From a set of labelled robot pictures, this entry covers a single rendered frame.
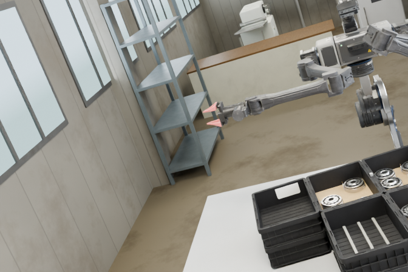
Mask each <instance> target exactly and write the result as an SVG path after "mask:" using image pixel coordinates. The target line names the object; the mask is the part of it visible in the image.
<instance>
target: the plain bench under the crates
mask: <svg viewBox="0 0 408 272"><path fill-rule="evenodd" d="M339 166H341V165H339ZM336 167H338V166H335V167H331V168H327V169H322V170H318V171H313V172H309V173H306V174H301V175H296V176H292V177H288V178H283V179H280V180H275V181H272V182H266V183H262V184H258V185H254V186H249V187H246V188H240V189H236V190H233V191H228V192H223V193H220V194H215V195H210V196H208V198H207V200H206V203H205V207H204V209H203V212H202V216H201V218H200V222H199V225H198V227H197V231H196V233H195V236H194V240H193V242H192V245H191V249H190V252H189V255H188V258H187V261H186V264H185V267H184V270H183V272H341V271H340V269H339V266H338V263H337V261H336V258H335V256H334V254H333V252H334V251H333V250H332V248H331V247H330V248H331V251H330V252H328V253H325V254H322V255H319V256H315V257H311V258H309V259H305V260H301V261H299V262H295V263H291V264H288V265H284V266H281V267H278V268H271V264H270V260H269V258H268V254H267V253H266V252H265V249H264V243H263V240H262V237H261V234H259V232H258V230H257V225H256V218H255V214H254V207H253V201H252V196H251V195H252V193H254V192H258V191H261V190H264V189H267V188H271V187H274V186H277V185H281V184H283V183H287V182H290V181H293V180H297V179H300V178H306V177H307V176H309V175H313V174H316V173H319V172H322V171H326V170H329V169H332V168H336ZM328 243H329V242H328ZM329 245H330V244H329Z"/></svg>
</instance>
